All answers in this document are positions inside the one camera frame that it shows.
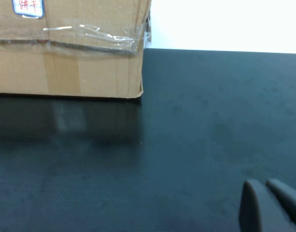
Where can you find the taped cardboard box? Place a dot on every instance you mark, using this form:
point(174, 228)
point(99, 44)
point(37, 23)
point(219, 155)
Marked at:
point(65, 72)

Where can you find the clear packing tape strip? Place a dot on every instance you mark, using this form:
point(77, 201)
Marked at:
point(89, 46)

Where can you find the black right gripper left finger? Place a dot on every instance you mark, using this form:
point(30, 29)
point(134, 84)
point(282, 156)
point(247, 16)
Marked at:
point(256, 210)

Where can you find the white label with red writing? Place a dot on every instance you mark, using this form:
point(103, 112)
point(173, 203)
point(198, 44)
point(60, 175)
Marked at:
point(29, 8)

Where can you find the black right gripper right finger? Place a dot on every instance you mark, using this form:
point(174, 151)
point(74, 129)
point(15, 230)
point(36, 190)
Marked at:
point(289, 200)

